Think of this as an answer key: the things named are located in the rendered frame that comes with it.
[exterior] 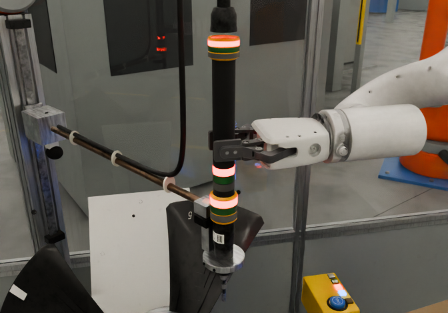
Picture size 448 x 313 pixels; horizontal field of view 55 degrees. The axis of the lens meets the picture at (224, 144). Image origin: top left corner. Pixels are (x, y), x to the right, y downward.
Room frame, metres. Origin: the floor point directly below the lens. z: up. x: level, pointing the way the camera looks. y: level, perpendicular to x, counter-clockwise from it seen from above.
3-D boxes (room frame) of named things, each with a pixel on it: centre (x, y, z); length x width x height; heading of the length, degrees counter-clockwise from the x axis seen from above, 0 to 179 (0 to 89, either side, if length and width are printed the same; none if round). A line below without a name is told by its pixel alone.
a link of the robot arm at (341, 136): (0.64, -0.17, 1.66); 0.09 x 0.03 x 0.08; 12
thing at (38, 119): (1.03, 0.45, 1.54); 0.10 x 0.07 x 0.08; 46
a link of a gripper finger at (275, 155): (0.58, -0.08, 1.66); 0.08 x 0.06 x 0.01; 161
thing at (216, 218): (0.60, 0.00, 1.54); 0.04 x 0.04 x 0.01
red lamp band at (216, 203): (0.60, 0.00, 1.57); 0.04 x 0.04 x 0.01
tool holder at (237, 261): (0.61, 0.01, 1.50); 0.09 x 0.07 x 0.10; 46
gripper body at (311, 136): (0.63, -0.11, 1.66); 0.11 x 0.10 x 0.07; 102
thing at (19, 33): (1.07, 0.49, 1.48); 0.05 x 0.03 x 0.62; 136
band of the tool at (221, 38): (0.60, 0.00, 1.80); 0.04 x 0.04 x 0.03
